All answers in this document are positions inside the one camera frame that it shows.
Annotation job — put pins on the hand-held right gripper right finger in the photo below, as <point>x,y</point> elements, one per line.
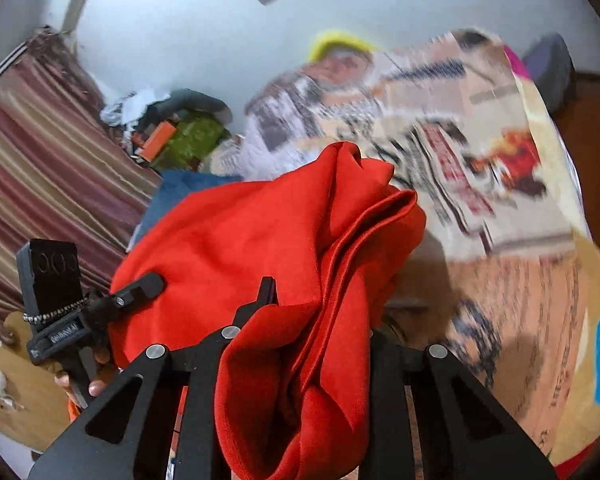
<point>386,365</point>

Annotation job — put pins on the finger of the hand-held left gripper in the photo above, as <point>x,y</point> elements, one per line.
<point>140,287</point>

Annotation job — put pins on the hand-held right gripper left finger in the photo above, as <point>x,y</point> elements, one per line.
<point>252,315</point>

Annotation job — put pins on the red zip jacket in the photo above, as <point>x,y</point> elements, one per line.
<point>260,240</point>

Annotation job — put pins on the person's left hand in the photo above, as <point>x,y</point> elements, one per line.
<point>100,386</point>

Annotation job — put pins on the blue jeans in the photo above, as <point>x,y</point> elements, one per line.
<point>180,190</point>

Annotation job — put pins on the striped curtain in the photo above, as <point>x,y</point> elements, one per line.
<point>40,160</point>

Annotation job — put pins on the wooden table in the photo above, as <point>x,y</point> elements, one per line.
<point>25,410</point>

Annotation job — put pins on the newspaper print blanket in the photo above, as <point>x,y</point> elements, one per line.
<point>505,285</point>

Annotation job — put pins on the orange box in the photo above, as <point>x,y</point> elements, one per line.
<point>157,140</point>

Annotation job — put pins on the green bag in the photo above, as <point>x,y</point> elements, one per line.
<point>195,141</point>

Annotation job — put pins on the white crumpled cloth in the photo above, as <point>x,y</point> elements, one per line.
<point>125,109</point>

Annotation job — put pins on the grey cloth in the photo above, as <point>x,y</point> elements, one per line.
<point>195,100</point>

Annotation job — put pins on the pink cloth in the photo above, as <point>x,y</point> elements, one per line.
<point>516,62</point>

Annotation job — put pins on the grey pillow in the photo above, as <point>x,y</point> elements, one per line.
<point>550,70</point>

